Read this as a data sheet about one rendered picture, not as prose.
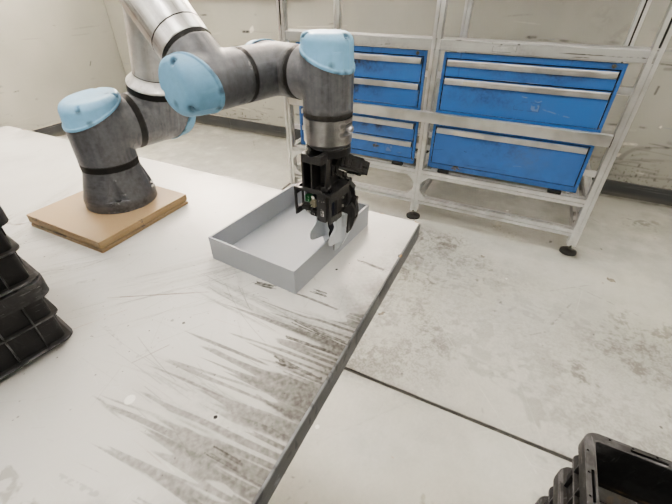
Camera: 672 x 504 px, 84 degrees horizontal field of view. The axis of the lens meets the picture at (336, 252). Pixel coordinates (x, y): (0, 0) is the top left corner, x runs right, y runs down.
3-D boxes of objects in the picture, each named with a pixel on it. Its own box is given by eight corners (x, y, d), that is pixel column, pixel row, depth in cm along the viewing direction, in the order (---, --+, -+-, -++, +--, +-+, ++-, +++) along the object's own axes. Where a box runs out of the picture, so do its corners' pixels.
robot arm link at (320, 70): (319, 26, 55) (368, 30, 51) (321, 104, 62) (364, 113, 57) (282, 31, 50) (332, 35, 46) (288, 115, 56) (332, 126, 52)
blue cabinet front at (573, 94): (427, 165, 206) (445, 51, 173) (575, 192, 180) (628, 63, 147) (426, 167, 204) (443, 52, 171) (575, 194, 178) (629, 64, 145)
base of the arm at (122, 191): (123, 179, 96) (110, 141, 90) (171, 190, 91) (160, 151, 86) (70, 206, 84) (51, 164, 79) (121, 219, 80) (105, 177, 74)
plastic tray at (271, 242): (295, 202, 92) (294, 183, 89) (367, 224, 84) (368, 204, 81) (213, 258, 73) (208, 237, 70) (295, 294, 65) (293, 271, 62)
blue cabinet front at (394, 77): (302, 143, 235) (296, 41, 202) (413, 163, 209) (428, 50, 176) (299, 145, 233) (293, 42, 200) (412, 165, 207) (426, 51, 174)
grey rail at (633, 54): (288, 38, 209) (288, 28, 207) (653, 60, 148) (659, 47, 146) (279, 40, 202) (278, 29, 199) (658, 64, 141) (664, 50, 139)
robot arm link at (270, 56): (211, 41, 54) (264, 48, 49) (268, 35, 62) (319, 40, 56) (221, 98, 59) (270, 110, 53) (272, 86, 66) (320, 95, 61)
